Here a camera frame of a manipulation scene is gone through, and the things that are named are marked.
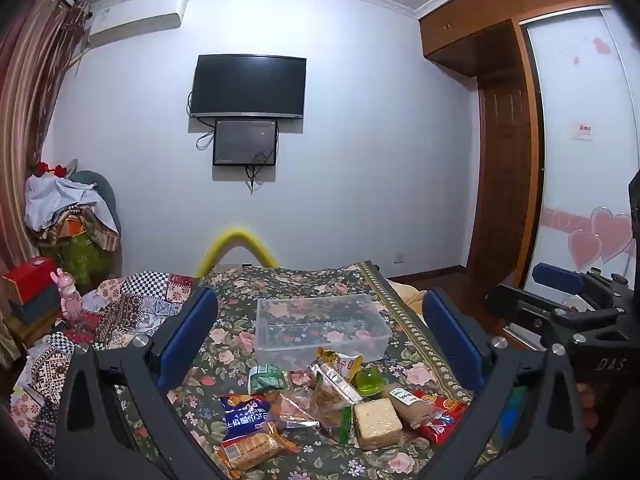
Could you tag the pale yellow bedding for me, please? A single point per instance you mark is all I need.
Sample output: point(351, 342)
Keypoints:
point(407, 297)

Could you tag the white air conditioner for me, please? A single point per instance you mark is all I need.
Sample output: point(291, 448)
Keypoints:
point(135, 17)

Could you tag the green jelly cup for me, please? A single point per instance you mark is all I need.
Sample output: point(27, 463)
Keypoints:
point(371, 382)

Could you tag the green cloth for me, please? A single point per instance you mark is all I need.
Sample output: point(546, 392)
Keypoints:
point(82, 262)

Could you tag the yellow strip snack packet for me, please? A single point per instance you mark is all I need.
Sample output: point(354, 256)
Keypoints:
point(342, 362)

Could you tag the black wall television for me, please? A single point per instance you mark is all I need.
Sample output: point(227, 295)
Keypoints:
point(248, 86)

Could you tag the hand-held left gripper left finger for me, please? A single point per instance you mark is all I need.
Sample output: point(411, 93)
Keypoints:
point(186, 341)

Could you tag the small black wall monitor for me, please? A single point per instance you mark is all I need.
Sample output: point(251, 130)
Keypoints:
point(245, 142)

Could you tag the red fabric flowers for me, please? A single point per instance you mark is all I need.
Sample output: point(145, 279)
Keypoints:
point(50, 167)

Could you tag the small green snack packet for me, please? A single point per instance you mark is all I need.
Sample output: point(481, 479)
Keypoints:
point(267, 378)

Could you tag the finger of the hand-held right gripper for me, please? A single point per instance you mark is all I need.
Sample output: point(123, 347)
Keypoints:
point(555, 276)
point(520, 304)

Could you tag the brown striped roll packet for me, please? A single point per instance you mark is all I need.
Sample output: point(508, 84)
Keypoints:
point(409, 402)

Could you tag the pile of clothes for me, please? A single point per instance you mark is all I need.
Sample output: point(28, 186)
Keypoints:
point(55, 205)

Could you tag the teal chair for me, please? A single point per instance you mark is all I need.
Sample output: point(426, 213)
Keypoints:
point(107, 195)

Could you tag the brown striped curtain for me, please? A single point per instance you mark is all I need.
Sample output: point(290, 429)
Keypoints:
point(30, 110)

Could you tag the green-edged clear cake packet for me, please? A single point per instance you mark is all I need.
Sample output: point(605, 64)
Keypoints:
point(330, 400)

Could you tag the dark grey box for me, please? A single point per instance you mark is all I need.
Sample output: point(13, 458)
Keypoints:
point(37, 305)

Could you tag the patchwork quilt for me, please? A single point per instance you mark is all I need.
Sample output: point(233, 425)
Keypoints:
point(125, 305)

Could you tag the yellow foam tube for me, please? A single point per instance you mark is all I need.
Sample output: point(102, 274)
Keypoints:
point(235, 237)

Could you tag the brown wooden door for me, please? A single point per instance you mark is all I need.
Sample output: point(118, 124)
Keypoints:
point(505, 180)

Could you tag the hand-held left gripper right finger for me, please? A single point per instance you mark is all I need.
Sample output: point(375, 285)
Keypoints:
point(454, 341)

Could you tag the wooden overhead cabinet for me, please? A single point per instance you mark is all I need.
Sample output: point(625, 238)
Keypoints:
point(480, 25)

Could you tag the red-marked door sticker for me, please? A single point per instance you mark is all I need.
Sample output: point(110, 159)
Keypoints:
point(583, 130)

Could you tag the red box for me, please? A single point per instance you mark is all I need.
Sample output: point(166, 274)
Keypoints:
point(30, 275)

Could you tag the floral bed blanket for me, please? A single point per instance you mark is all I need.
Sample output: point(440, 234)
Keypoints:
point(235, 330)

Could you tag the pink toy rabbit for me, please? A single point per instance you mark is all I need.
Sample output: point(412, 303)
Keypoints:
point(70, 295)

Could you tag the golden cracker packet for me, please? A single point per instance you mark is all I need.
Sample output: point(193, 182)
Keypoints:
point(252, 452)

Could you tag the square pale cake block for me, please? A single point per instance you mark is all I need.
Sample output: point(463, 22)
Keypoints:
point(377, 425)

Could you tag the red snack packet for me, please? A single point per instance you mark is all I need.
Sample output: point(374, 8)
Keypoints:
point(442, 420)

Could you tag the orange clear-wrapped bread packet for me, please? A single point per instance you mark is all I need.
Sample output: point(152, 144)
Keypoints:
point(290, 410)

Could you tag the blue snack packet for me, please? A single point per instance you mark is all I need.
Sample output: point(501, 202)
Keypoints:
point(244, 414)

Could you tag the clear plastic storage box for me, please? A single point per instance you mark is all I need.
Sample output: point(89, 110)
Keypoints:
point(320, 330)

